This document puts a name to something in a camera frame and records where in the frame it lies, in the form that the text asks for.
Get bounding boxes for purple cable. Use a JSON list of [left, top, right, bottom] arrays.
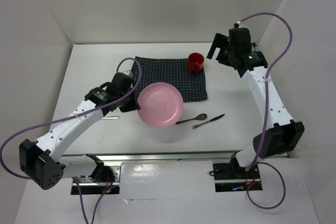
[[237, 12, 292, 209], [0, 57, 143, 224]]

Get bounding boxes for aluminium front rail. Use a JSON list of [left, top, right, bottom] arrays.
[[40, 150, 237, 164]]

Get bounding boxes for pink plate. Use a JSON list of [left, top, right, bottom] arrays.
[[137, 82, 184, 128]]

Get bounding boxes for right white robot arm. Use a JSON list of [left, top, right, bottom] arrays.
[[207, 22, 305, 178]]

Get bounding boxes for dark checked cloth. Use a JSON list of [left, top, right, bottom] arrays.
[[131, 57, 208, 102]]

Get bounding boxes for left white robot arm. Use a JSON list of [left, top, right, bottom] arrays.
[[19, 72, 135, 190]]

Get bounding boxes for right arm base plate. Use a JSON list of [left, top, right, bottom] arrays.
[[208, 163, 263, 193]]

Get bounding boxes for steel fork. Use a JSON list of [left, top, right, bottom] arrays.
[[102, 116, 120, 120]]

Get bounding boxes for steel knife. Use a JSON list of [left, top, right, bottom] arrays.
[[192, 114, 225, 130]]

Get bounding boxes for wooden spoon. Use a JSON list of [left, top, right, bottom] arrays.
[[175, 113, 207, 125]]

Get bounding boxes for red mug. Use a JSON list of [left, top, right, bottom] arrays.
[[187, 52, 204, 74]]

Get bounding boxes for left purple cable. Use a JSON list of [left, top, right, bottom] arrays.
[[0, 57, 143, 224]]

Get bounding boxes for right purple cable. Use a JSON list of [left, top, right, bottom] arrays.
[[237, 12, 292, 209]]

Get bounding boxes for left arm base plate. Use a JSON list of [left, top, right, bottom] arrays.
[[78, 162, 121, 195]]

